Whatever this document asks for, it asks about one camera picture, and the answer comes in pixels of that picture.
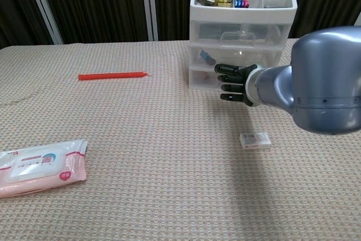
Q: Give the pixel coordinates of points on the blue binder clip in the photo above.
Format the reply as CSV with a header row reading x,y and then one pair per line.
x,y
203,54

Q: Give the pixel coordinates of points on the white metal frame post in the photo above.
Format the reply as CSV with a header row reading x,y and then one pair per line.
x,y
42,6
357,21
149,6

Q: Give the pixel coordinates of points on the small white barcode box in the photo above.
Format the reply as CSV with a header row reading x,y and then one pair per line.
x,y
255,140

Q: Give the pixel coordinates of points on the black round disc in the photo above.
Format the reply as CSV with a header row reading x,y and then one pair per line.
x,y
211,61

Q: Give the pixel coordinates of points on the red stick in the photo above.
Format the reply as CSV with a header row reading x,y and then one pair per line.
x,y
112,76

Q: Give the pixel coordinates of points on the beige woven tablecloth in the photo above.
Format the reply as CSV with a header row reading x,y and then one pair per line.
x,y
141,139

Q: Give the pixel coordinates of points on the white plastic drawer unit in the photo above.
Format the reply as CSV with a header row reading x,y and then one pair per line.
x,y
242,15

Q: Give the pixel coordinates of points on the small clear plastic box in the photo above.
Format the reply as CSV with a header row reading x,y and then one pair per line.
x,y
203,81

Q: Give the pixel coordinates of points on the pink wet wipes pack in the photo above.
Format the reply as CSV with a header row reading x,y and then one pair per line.
x,y
42,167

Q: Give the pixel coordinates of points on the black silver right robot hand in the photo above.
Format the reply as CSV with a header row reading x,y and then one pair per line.
x,y
237,83

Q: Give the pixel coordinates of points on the colourful clip stack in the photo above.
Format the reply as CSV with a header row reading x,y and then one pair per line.
x,y
241,2

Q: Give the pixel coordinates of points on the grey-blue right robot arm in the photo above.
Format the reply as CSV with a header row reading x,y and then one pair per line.
x,y
324,83

